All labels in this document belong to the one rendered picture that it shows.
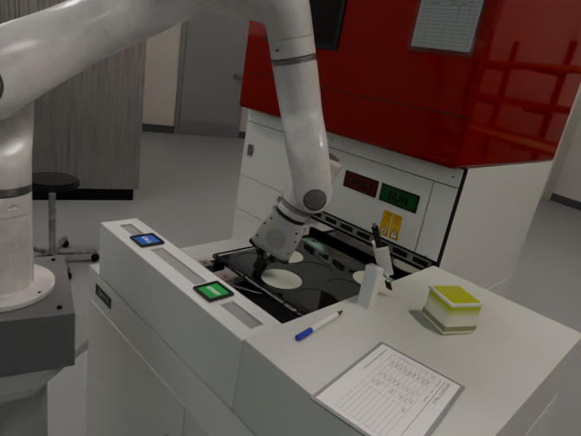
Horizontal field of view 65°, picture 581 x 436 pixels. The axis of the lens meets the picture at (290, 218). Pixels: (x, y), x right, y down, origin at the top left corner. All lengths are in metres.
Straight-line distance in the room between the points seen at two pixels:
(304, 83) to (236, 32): 6.99
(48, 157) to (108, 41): 3.31
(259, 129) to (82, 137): 2.65
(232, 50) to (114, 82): 4.07
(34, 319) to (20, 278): 0.09
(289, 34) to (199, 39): 6.79
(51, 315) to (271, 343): 0.37
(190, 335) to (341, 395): 0.33
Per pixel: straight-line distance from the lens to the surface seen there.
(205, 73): 7.74
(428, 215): 1.21
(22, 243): 0.90
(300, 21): 0.91
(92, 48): 0.83
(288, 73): 0.91
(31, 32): 0.81
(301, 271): 1.16
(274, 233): 1.03
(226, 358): 0.81
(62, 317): 0.88
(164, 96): 7.65
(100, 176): 4.18
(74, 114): 4.05
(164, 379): 1.03
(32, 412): 1.07
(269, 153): 1.57
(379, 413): 0.67
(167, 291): 0.93
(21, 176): 0.87
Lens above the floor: 1.39
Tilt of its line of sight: 19 degrees down
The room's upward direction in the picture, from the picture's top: 10 degrees clockwise
